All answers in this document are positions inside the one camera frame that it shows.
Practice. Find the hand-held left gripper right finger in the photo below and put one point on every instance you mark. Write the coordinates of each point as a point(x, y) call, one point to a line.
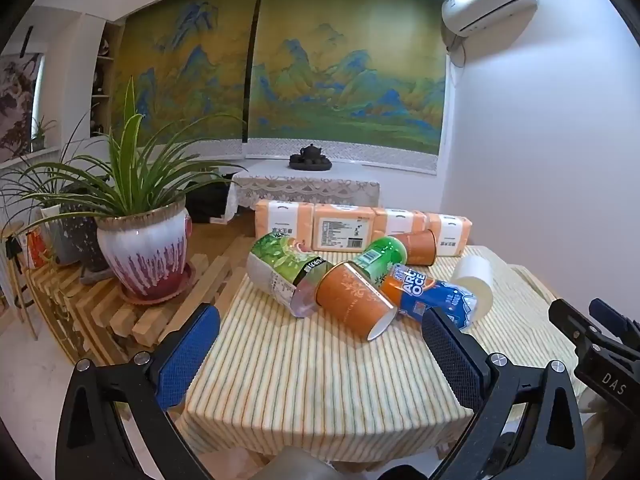
point(452, 355)

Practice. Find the dark tea tray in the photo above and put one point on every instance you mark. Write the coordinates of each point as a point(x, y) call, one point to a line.
point(310, 164)

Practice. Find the dark clay teapot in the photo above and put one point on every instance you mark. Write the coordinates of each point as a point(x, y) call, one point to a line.
point(311, 152)

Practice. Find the white paper cup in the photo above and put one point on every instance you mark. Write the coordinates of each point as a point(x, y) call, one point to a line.
point(472, 272)

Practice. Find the landscape painting wall hanging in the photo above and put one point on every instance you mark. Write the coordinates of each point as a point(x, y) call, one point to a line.
point(185, 70)
point(345, 70)

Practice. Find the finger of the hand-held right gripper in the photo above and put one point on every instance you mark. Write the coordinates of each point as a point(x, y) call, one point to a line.
point(575, 325)
point(607, 312)

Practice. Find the small windowsill plant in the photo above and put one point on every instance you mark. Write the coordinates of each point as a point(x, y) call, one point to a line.
point(41, 135)

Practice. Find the plant in speckled grey pot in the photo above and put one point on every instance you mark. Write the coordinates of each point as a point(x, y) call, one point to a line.
point(75, 230)

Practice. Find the orange tissue pack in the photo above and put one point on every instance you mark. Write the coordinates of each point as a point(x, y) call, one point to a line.
point(342, 227)
point(282, 215)
point(452, 232)
point(400, 220)

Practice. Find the blue and orange drink bottle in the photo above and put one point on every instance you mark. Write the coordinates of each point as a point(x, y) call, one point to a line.
point(425, 297)

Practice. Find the wooden wall shelf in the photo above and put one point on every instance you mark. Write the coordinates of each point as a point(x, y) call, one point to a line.
point(102, 90)

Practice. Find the green soda bottle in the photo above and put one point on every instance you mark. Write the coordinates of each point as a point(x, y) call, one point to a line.
point(382, 252)

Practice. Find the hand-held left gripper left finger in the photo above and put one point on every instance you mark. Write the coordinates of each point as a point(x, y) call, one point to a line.
point(187, 355)

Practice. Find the green tea bottle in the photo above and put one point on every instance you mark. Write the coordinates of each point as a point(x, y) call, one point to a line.
point(280, 260)

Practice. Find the air conditioner pipe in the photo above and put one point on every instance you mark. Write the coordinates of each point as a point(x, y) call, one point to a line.
point(457, 52)

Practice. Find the spider plant in glazed pot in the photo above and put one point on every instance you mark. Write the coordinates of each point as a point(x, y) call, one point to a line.
point(142, 245)

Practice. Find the lace-covered table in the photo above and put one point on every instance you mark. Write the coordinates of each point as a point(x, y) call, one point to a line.
point(305, 187)

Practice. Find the wooden slatted bench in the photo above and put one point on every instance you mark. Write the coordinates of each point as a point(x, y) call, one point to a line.
point(100, 315)

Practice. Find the striped tablecloth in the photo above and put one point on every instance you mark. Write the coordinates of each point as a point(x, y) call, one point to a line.
point(310, 385)

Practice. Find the orange patterned paper cup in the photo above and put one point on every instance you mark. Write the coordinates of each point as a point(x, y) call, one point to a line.
point(417, 247)
point(345, 295)

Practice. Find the wooden stool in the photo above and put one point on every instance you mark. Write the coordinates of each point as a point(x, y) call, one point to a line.
point(15, 260)

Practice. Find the ink tree painting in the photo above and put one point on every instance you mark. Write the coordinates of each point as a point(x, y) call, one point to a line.
point(17, 105)

